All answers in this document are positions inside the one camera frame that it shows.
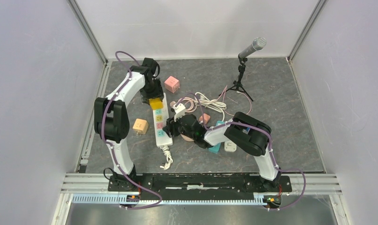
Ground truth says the white coiled cable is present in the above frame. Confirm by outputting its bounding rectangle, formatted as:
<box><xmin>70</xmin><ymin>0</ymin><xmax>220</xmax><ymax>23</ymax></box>
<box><xmin>193</xmin><ymin>91</ymin><xmax>227</xmax><ymax>122</ymax></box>

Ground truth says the pink cable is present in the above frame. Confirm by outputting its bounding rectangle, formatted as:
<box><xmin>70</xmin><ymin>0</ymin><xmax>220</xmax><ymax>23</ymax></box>
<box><xmin>169</xmin><ymin>85</ymin><xmax>253</xmax><ymax>118</ymax></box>

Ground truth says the teal power strip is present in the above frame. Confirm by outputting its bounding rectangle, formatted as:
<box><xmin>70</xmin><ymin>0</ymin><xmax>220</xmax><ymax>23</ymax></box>
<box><xmin>208</xmin><ymin>120</ymin><xmax>224</xmax><ymax>154</ymax></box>

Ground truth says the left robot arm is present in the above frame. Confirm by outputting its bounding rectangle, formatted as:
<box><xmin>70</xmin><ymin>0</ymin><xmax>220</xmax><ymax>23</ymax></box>
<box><xmin>94</xmin><ymin>58</ymin><xmax>164</xmax><ymax>191</ymax></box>

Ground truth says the black tripod stand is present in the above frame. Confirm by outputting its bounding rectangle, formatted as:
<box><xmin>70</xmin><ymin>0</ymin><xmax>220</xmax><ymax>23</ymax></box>
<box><xmin>226</xmin><ymin>58</ymin><xmax>254</xmax><ymax>102</ymax></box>

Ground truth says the white power strip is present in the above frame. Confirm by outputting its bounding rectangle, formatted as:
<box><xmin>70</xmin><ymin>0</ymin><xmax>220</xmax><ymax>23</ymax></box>
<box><xmin>153</xmin><ymin>94</ymin><xmax>173</xmax><ymax>149</ymax></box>

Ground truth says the white plug adapter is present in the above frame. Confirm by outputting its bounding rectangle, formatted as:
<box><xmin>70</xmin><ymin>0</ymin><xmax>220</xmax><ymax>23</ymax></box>
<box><xmin>224</xmin><ymin>141</ymin><xmax>237</xmax><ymax>152</ymax></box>

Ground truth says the small pink plug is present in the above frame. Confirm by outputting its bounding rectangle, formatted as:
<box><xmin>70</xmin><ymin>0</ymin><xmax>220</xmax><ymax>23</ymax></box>
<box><xmin>198</xmin><ymin>113</ymin><xmax>211</xmax><ymax>124</ymax></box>

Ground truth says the yellow cube plug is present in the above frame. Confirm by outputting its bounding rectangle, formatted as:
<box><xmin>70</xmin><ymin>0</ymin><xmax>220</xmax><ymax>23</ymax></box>
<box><xmin>149</xmin><ymin>97</ymin><xmax>163</xmax><ymax>110</ymax></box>

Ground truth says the white power strip cord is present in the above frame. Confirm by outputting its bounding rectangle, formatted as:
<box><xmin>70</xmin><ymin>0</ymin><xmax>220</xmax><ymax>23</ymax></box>
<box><xmin>159</xmin><ymin>145</ymin><xmax>174</xmax><ymax>171</ymax></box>

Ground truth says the orange cube plug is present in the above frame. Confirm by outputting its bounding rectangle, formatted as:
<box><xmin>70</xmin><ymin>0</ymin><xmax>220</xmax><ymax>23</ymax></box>
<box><xmin>132</xmin><ymin>118</ymin><xmax>149</xmax><ymax>135</ymax></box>

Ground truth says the purple cable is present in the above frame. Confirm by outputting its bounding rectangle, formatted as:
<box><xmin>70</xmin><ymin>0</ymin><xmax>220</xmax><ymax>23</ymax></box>
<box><xmin>100</xmin><ymin>51</ymin><xmax>163</xmax><ymax>210</ymax></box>
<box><xmin>176</xmin><ymin>92</ymin><xmax>307</xmax><ymax>212</ymax></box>

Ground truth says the round pink socket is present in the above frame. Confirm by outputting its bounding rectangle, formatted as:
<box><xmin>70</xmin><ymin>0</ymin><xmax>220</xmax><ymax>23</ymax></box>
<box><xmin>181</xmin><ymin>135</ymin><xmax>194</xmax><ymax>142</ymax></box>

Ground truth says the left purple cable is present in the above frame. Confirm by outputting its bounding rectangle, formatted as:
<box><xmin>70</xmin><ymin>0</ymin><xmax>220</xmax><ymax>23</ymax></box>
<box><xmin>100</xmin><ymin>51</ymin><xmax>163</xmax><ymax>210</ymax></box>

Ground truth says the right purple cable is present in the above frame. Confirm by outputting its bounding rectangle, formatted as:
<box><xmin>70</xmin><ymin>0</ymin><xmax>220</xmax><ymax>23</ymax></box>
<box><xmin>176</xmin><ymin>92</ymin><xmax>307</xmax><ymax>212</ymax></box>

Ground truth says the pink cube plug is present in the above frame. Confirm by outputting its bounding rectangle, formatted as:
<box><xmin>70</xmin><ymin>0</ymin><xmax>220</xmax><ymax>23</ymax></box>
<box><xmin>164</xmin><ymin>76</ymin><xmax>180</xmax><ymax>93</ymax></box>

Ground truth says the grey microphone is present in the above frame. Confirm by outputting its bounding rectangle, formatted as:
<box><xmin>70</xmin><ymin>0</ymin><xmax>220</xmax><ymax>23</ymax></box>
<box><xmin>238</xmin><ymin>37</ymin><xmax>267</xmax><ymax>59</ymax></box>

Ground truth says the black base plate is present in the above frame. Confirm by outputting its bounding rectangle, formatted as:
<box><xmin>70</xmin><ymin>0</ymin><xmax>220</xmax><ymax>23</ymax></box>
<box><xmin>108</xmin><ymin>172</ymin><xmax>293</xmax><ymax>201</ymax></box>

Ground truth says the blue white green block stack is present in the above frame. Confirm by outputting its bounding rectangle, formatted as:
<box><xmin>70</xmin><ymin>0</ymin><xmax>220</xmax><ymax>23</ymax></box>
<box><xmin>242</xmin><ymin>127</ymin><xmax>251</xmax><ymax>134</ymax></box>

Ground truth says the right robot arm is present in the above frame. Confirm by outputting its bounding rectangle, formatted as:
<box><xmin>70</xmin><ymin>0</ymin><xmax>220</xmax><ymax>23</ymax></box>
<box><xmin>163</xmin><ymin>112</ymin><xmax>280</xmax><ymax>191</ymax></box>

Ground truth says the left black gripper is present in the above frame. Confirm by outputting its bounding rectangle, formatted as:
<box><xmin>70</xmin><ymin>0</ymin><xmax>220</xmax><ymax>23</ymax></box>
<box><xmin>139</xmin><ymin>78</ymin><xmax>164</xmax><ymax>105</ymax></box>

